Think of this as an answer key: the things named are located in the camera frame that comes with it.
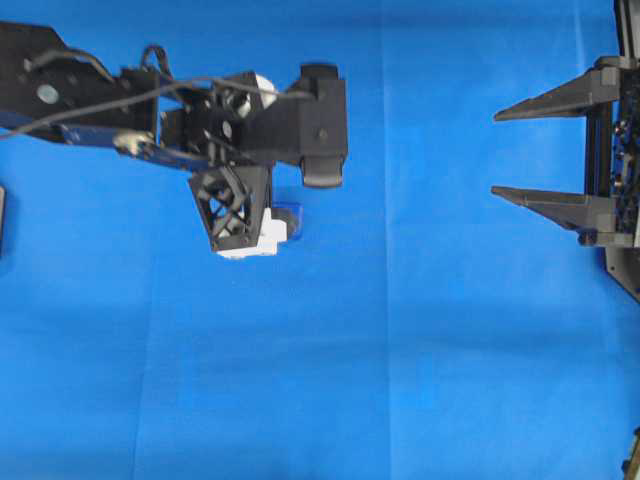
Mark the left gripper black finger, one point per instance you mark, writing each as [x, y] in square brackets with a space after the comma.
[231, 201]

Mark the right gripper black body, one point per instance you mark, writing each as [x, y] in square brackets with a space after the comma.
[612, 149]

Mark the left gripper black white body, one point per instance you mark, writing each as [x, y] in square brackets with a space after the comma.
[203, 134]

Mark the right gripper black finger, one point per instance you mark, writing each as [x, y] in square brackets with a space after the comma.
[575, 98]
[591, 217]

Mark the blue block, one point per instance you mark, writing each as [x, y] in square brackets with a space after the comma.
[291, 214]

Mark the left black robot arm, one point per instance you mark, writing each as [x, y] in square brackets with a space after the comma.
[64, 95]

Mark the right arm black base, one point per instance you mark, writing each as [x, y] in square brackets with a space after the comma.
[622, 264]

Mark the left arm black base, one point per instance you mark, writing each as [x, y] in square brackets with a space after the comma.
[3, 204]

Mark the black aluminium frame rail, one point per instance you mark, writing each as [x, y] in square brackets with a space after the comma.
[627, 15]

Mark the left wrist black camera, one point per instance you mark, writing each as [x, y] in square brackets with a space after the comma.
[310, 132]

